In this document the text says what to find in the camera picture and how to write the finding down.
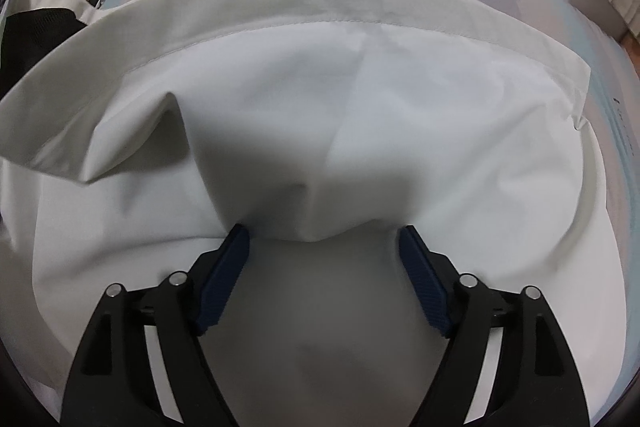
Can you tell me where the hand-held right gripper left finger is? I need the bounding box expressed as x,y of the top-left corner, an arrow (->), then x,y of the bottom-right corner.
60,223 -> 251,427

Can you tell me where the black and white jacket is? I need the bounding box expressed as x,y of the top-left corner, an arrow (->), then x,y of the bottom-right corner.
0,0 -> 618,427

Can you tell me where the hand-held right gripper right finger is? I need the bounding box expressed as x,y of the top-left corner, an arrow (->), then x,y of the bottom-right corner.
397,225 -> 591,427

